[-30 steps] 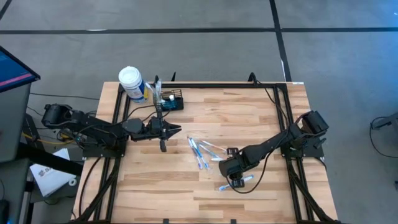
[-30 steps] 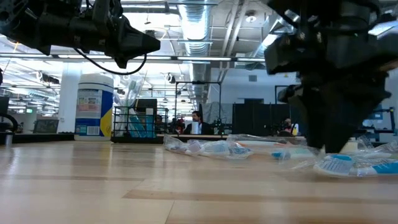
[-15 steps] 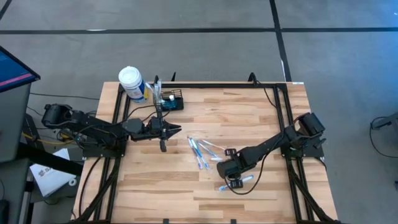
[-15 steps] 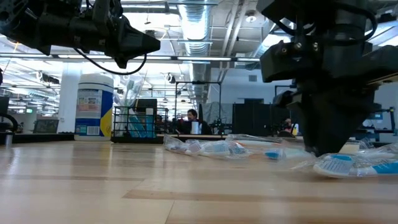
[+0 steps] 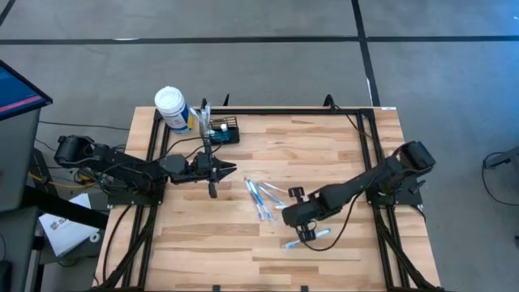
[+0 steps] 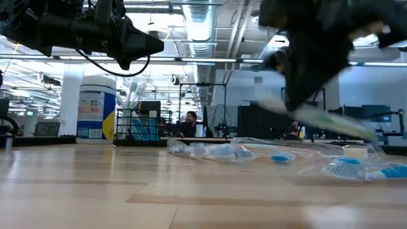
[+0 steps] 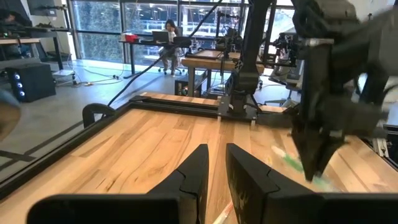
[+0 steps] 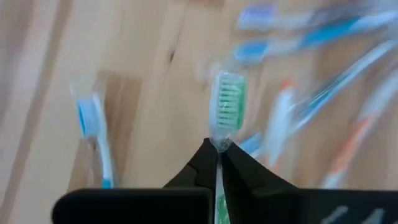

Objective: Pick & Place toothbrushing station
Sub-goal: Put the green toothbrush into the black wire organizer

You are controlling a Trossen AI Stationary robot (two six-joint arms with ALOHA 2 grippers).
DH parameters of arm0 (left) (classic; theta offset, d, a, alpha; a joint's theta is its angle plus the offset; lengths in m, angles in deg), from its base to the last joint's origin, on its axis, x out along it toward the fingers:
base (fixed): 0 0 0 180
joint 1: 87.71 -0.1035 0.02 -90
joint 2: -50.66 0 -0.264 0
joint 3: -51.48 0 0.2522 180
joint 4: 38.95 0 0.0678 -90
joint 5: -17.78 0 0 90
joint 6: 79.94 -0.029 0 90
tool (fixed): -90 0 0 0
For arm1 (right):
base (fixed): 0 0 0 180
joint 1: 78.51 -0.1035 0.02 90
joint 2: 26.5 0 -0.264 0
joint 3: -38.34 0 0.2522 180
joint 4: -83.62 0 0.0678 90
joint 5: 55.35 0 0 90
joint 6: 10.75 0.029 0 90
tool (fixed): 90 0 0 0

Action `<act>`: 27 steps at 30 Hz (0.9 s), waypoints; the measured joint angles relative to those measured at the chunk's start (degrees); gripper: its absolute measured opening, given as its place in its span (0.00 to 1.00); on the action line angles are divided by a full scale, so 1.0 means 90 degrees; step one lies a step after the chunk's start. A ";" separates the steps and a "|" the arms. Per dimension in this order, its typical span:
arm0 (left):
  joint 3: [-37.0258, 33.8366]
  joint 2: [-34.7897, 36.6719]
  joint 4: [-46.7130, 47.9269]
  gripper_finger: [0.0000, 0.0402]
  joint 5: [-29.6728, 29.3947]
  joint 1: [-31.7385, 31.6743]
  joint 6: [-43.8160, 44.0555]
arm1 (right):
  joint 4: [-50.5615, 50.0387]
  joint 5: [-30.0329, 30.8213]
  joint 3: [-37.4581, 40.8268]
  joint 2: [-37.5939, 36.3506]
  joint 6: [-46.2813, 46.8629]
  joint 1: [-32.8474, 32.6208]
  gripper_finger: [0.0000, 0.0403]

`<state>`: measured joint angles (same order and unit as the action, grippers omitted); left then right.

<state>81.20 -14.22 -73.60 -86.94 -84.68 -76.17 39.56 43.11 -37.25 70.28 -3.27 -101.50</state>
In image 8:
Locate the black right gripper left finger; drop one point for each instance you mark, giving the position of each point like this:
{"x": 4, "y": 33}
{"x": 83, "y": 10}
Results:
{"x": 140, "y": 205}

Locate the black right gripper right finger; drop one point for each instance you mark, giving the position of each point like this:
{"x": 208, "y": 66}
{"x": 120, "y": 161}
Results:
{"x": 280, "y": 205}

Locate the green white toothbrush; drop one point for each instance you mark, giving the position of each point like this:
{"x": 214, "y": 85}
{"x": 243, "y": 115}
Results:
{"x": 228, "y": 102}

